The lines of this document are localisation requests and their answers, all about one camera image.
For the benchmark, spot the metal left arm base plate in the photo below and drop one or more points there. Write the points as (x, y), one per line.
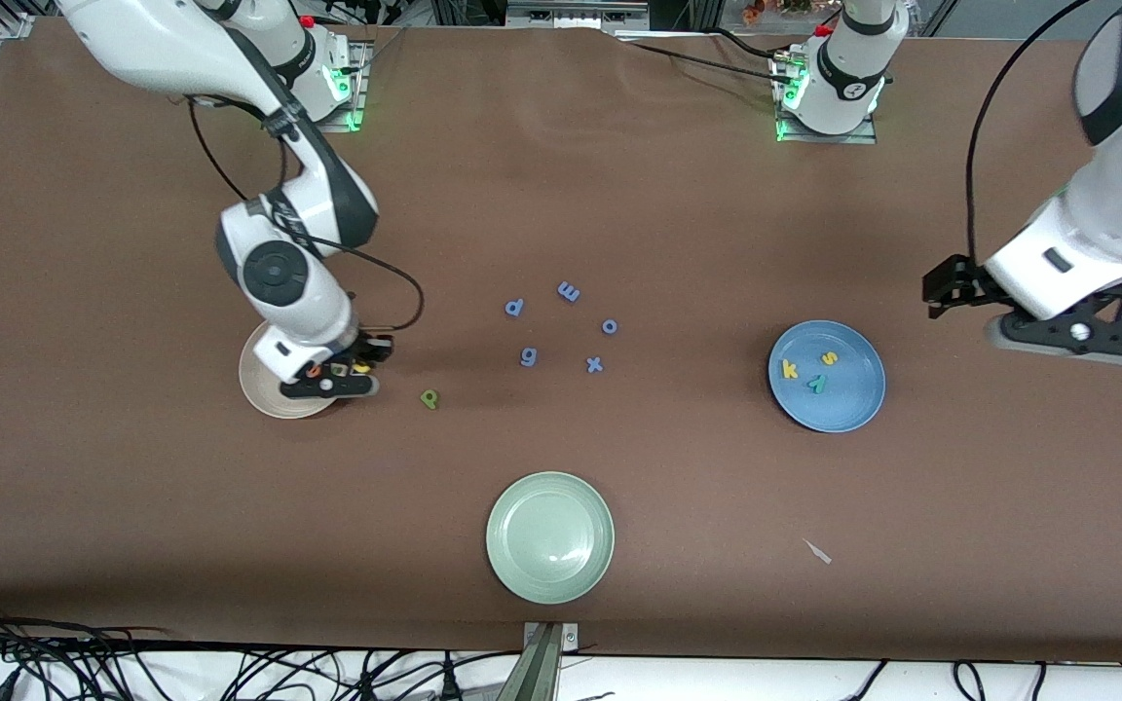
(824, 139)

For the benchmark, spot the grey metal box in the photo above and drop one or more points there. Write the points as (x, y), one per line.
(576, 15)

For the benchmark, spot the small white paper scrap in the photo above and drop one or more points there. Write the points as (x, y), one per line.
(819, 553)

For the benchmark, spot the yellow letter k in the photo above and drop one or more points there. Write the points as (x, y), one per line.
(788, 370)

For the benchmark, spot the blue letter g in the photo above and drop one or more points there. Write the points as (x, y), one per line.
(527, 359)

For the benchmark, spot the pale green plate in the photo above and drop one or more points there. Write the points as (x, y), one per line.
(549, 537)

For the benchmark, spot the beige brown plate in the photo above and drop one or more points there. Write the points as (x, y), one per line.
(259, 380)

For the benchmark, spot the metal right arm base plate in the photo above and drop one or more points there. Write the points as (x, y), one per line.
(347, 122)

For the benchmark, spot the blue plate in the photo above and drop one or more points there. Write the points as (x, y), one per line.
(843, 399)

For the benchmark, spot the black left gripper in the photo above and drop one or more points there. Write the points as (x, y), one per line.
(966, 277)

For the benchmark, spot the blue letter p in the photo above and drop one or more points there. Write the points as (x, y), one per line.
(512, 310)

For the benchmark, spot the brown table cover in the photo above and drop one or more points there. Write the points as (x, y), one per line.
(561, 195)

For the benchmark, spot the metal bracket at table edge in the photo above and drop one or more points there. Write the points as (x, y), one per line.
(542, 662)

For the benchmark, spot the green letter p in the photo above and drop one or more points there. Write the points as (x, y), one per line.
(428, 400)

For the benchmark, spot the blue letter x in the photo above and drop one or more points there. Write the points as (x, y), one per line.
(595, 365)

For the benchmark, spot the teal letter y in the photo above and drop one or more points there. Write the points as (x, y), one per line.
(817, 385)

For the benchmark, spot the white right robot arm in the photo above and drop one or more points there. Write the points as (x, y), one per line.
(152, 49)

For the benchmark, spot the blue letter m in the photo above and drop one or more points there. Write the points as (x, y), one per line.
(569, 291)

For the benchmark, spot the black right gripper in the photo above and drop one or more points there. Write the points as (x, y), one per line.
(369, 348)

